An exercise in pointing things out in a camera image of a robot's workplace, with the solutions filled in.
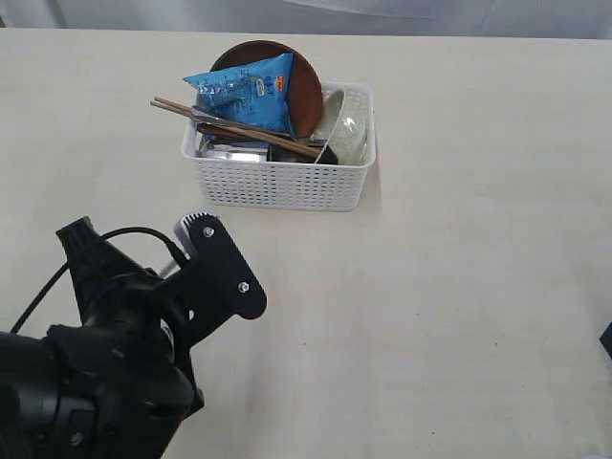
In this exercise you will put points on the white perforated plastic basket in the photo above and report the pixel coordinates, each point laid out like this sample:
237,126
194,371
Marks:
286,185

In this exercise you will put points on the silver table knife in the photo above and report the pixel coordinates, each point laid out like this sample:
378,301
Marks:
203,117

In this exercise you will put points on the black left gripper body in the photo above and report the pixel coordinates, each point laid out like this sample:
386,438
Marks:
109,286

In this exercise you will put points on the speckled white bowl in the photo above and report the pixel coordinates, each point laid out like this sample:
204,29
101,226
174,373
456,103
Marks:
342,129

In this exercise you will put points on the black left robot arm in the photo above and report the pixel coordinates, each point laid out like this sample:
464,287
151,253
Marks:
118,385

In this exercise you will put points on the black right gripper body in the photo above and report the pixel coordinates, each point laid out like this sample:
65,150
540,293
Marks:
606,340

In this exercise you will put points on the blue snack bag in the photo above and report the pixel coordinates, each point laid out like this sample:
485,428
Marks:
253,93

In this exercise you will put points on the shiny metal tray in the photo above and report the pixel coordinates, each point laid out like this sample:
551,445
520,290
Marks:
231,149

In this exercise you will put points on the black box in basket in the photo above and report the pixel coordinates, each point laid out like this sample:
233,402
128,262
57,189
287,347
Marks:
279,154

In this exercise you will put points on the brown round plate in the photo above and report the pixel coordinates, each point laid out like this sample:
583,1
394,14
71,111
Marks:
304,96

